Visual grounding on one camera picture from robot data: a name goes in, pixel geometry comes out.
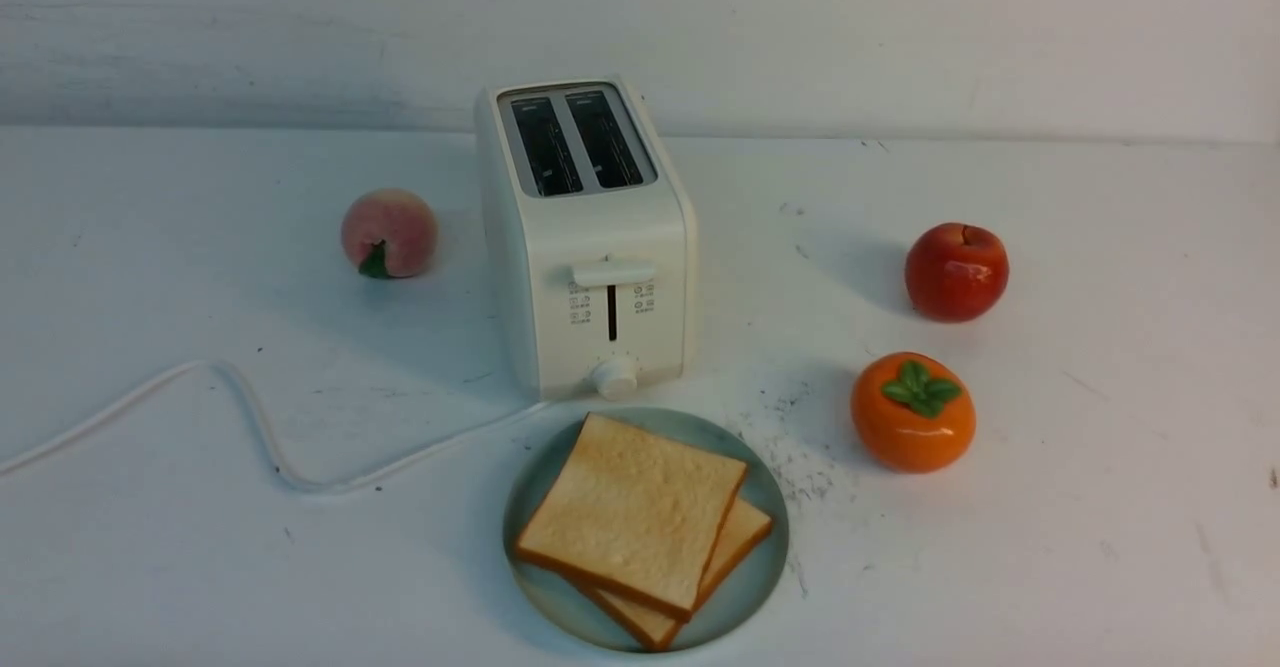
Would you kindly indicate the toast slice orange crust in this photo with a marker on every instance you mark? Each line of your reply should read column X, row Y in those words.
column 745, row 527

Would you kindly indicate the red apple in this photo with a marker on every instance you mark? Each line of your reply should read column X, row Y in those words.
column 956, row 272

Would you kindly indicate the orange persimmon green leaves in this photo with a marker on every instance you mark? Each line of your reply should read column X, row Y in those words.
column 912, row 413

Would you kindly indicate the white two-slot toaster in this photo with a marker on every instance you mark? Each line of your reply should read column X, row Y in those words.
column 592, row 239

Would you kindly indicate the pink peach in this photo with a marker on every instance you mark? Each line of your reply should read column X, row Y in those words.
column 389, row 234

